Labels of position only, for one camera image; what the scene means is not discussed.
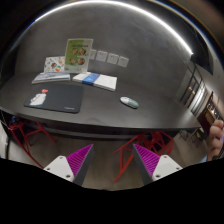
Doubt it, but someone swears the white book with blue band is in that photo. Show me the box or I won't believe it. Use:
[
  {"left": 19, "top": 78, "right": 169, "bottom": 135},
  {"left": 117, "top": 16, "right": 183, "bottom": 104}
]
[{"left": 73, "top": 72, "right": 117, "bottom": 91}]

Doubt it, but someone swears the white wall socket row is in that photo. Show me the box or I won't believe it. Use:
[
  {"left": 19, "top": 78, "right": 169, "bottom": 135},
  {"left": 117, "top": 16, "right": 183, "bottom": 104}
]
[{"left": 90, "top": 49, "right": 129, "bottom": 68}]

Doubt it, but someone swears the grey flat book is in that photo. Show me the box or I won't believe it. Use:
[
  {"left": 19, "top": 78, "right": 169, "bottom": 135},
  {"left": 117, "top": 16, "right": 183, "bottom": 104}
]
[{"left": 32, "top": 72, "right": 70, "bottom": 84}]

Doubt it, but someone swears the red metal stool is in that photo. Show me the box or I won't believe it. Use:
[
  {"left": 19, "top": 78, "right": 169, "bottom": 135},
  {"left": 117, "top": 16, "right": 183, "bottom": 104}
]
[
  {"left": 8, "top": 120, "right": 55, "bottom": 168},
  {"left": 113, "top": 131, "right": 174, "bottom": 183}
]

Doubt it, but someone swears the person's hand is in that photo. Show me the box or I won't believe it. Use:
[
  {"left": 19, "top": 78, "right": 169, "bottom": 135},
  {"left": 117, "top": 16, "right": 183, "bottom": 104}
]
[{"left": 207, "top": 120, "right": 224, "bottom": 161}]

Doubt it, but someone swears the white illustrated card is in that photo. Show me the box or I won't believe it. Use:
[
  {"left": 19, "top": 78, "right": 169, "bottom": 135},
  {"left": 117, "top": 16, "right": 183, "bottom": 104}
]
[{"left": 44, "top": 56, "right": 65, "bottom": 72}]

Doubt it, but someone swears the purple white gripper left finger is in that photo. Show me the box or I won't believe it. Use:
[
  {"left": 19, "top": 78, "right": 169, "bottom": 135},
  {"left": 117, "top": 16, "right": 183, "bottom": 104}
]
[{"left": 44, "top": 144, "right": 94, "bottom": 186}]

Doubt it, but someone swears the green white computer mouse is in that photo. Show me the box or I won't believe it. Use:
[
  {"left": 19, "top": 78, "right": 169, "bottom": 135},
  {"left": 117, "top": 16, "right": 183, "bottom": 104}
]
[{"left": 120, "top": 97, "right": 139, "bottom": 109}]

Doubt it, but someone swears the red metal stool right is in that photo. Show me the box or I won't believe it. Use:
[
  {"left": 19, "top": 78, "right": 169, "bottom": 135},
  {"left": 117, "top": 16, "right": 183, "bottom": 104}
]
[{"left": 113, "top": 131, "right": 174, "bottom": 183}]

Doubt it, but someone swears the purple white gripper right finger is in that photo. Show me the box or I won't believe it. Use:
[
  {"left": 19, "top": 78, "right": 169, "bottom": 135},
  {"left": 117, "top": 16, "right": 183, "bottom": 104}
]
[{"left": 133, "top": 144, "right": 182, "bottom": 185}]

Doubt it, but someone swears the red metal stool left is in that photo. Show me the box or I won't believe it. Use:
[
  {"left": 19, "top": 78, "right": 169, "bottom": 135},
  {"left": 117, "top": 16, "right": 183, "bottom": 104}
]
[{"left": 8, "top": 120, "right": 55, "bottom": 168}]

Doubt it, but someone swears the black mouse pad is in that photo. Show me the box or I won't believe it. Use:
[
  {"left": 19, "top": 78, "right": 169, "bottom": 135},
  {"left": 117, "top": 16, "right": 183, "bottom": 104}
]
[{"left": 24, "top": 83, "right": 84, "bottom": 114}]

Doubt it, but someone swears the green standing menu card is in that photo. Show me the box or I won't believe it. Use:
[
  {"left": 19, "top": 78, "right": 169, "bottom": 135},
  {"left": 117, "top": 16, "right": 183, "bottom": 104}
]
[{"left": 64, "top": 38, "right": 93, "bottom": 74}]

